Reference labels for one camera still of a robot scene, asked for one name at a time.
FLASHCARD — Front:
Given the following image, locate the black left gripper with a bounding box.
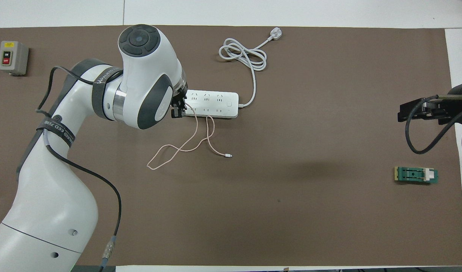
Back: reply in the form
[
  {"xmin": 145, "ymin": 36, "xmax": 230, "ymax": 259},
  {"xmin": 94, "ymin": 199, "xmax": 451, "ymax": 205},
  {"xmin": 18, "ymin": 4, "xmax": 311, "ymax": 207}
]
[{"xmin": 171, "ymin": 89, "xmax": 188, "ymax": 119}]

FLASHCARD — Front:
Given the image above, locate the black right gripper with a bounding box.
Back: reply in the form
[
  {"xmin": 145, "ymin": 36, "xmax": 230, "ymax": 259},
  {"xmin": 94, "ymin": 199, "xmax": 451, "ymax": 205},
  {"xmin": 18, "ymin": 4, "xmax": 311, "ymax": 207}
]
[{"xmin": 397, "ymin": 96, "xmax": 462, "ymax": 125}]

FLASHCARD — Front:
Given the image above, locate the pink charging cable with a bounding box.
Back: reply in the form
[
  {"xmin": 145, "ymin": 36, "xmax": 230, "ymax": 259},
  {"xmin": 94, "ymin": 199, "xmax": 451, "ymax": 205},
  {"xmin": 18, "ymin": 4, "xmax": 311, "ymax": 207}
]
[{"xmin": 146, "ymin": 106, "xmax": 233, "ymax": 171}]

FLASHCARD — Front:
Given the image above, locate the white power strip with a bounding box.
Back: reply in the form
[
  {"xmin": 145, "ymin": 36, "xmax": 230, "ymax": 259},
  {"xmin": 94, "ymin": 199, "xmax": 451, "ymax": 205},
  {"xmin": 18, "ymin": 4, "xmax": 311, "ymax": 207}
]
[{"xmin": 181, "ymin": 90, "xmax": 239, "ymax": 119}]

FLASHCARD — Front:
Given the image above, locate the green and yellow fixture block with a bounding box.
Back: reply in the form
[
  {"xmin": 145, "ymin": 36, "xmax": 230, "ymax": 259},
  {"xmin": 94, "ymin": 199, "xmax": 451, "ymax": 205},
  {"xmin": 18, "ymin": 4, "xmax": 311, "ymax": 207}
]
[{"xmin": 394, "ymin": 166, "xmax": 439, "ymax": 185}]

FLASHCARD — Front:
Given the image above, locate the brown table mat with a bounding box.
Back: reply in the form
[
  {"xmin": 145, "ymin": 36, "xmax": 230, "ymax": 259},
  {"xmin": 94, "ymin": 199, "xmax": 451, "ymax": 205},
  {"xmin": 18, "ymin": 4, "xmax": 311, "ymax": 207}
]
[{"xmin": 0, "ymin": 25, "xmax": 462, "ymax": 266}]

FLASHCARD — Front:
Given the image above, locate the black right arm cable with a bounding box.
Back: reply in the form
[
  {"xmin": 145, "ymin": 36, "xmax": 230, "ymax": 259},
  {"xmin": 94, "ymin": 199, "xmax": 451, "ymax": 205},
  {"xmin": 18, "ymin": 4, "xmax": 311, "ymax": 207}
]
[{"xmin": 405, "ymin": 96, "xmax": 462, "ymax": 155}]

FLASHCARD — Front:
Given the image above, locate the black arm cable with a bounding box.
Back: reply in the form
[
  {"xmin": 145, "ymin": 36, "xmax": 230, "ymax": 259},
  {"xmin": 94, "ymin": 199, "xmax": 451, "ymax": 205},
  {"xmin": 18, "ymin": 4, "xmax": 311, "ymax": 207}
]
[
  {"xmin": 35, "ymin": 66, "xmax": 122, "ymax": 272},
  {"xmin": 405, "ymin": 96, "xmax": 462, "ymax": 155}
]

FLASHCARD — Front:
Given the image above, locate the white power cord with plug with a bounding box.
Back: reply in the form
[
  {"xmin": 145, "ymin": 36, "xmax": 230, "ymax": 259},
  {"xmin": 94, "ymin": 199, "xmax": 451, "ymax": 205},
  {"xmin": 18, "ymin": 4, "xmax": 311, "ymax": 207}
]
[{"xmin": 219, "ymin": 27, "xmax": 283, "ymax": 109}]

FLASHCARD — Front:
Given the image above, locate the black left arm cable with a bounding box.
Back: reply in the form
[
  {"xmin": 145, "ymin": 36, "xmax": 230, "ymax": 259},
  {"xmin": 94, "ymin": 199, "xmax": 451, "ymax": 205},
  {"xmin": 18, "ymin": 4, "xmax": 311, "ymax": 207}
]
[{"xmin": 35, "ymin": 66, "xmax": 122, "ymax": 272}]

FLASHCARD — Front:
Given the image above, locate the grey on-off switch box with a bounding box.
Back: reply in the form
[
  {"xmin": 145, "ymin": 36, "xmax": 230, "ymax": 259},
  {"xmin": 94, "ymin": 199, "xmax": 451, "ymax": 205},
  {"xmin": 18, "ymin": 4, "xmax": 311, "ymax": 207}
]
[{"xmin": 0, "ymin": 41, "xmax": 29, "ymax": 76}]

